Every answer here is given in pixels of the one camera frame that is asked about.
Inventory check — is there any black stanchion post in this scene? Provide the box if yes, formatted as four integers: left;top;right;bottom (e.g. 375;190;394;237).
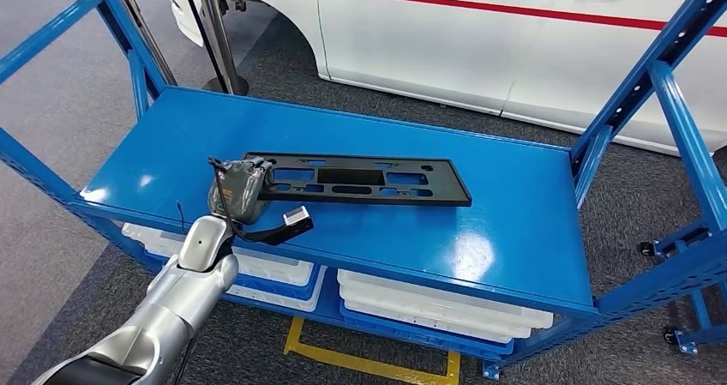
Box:
115;0;178;87

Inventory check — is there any black plastic panel part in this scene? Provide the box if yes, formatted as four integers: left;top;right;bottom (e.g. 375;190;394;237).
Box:
243;151;473;208

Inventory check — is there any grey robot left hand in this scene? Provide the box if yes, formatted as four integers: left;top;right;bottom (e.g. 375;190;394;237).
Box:
207;156;275;226

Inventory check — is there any blue metal shelf rack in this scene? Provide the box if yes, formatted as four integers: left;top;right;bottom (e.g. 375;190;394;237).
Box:
0;0;727;381
635;212;727;355

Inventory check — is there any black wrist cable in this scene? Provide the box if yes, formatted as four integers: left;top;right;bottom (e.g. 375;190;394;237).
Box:
207;156;240;242

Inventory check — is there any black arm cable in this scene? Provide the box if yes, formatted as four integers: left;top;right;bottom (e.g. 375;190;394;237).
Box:
172;340;197;385

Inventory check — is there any chrome stanchion post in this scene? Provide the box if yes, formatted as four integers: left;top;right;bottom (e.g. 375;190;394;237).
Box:
189;0;251;97

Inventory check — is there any white car red stripe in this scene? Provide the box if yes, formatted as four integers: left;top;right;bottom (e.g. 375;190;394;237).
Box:
159;0;727;158

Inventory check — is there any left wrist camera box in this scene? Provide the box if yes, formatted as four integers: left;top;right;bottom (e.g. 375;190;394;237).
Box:
230;205;315;247

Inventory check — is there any white plastic bin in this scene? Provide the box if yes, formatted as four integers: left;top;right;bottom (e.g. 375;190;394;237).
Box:
342;297;534;344
338;268;555;331
224;264;327;314
122;223;315;286

